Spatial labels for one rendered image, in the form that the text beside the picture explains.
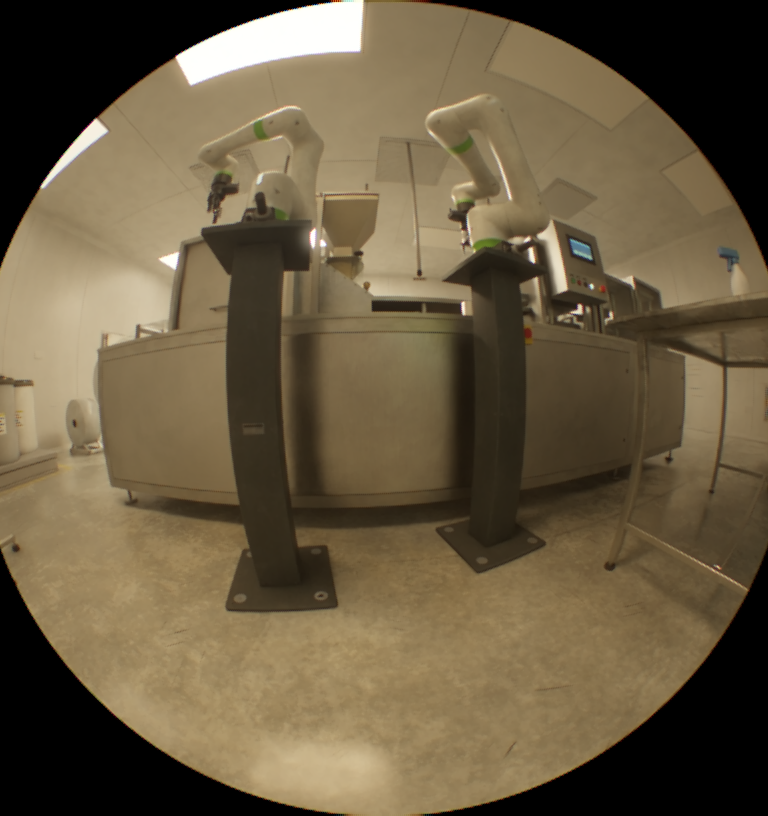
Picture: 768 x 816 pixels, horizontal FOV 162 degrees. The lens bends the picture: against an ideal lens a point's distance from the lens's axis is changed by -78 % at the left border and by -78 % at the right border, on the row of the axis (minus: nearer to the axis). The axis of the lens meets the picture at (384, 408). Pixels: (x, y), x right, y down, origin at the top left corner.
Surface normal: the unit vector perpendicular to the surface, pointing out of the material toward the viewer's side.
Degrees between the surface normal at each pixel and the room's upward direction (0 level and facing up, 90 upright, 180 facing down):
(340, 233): 114
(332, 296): 90
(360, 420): 90
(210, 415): 90
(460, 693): 0
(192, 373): 90
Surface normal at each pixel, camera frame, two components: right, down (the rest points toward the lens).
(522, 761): -0.02, -1.00
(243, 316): 0.27, 0.07
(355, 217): 0.09, 0.48
